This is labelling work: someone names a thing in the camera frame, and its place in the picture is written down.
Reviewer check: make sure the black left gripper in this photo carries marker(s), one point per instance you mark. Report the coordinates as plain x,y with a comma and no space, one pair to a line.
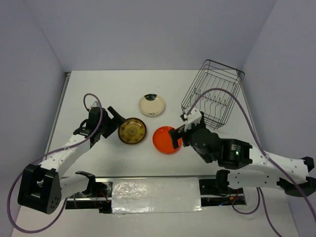
120,120

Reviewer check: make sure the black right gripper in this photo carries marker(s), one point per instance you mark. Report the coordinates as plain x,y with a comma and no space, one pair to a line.
175,134

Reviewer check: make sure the yellow patterned plate brown rim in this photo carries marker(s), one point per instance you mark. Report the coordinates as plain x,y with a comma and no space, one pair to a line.
131,132

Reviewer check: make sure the cream plate floral print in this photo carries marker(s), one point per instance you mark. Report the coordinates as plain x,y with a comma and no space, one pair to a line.
151,105

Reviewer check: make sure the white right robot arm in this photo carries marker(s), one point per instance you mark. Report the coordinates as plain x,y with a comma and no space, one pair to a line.
243,165

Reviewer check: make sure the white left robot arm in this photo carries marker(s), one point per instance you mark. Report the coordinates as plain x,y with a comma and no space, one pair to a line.
43,186

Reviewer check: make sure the silver foil tape cover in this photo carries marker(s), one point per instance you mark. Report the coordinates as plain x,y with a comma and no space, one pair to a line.
155,195

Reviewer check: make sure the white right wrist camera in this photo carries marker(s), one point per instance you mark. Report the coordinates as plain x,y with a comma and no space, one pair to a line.
193,118

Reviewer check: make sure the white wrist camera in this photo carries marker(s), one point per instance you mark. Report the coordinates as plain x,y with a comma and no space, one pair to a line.
193,118
94,105

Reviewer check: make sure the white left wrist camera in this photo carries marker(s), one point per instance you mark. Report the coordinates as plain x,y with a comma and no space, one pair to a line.
94,105

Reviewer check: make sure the grey wire dish rack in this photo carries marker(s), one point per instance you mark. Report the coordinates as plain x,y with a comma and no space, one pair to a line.
216,105

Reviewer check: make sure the aluminium table edge rail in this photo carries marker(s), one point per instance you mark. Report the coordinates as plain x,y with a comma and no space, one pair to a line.
64,88

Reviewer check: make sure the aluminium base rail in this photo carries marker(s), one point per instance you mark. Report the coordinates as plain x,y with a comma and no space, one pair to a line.
103,191

